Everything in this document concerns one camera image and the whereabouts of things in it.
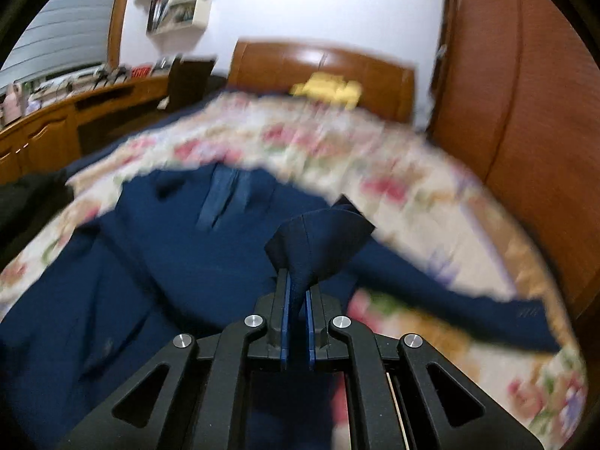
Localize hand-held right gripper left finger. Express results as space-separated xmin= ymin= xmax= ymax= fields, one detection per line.
xmin=56 ymin=269 xmax=294 ymax=450

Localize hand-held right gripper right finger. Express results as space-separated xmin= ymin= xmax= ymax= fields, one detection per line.
xmin=304 ymin=286 xmax=547 ymax=450

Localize navy blue suit jacket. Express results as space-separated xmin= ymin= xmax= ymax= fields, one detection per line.
xmin=0 ymin=164 xmax=561 ymax=450

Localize floral blanket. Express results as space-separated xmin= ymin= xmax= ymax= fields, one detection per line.
xmin=0 ymin=91 xmax=589 ymax=448

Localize navy bed sheet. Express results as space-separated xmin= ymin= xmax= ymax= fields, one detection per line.
xmin=66 ymin=89 xmax=226 ymax=174

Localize yellow plush toy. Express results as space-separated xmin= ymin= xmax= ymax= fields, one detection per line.
xmin=291 ymin=74 xmax=362 ymax=108

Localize dark chair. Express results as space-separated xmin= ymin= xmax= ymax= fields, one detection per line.
xmin=167 ymin=56 xmax=217 ymax=111

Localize wooden bed headboard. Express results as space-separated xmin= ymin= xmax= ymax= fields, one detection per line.
xmin=228 ymin=40 xmax=418 ymax=125

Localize black cloth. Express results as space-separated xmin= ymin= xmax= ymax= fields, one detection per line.
xmin=0 ymin=169 xmax=76 ymax=268

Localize wooden desk cabinet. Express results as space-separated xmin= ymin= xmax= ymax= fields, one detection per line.
xmin=0 ymin=75 xmax=172 ymax=186

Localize wooden wardrobe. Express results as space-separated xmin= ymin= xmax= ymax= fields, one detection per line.
xmin=429 ymin=0 xmax=600 ymax=324

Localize pink bag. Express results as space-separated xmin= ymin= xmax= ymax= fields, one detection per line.
xmin=2 ymin=82 xmax=24 ymax=123

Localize grey window blinds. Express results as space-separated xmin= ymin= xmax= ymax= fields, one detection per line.
xmin=0 ymin=0 xmax=125 ymax=87

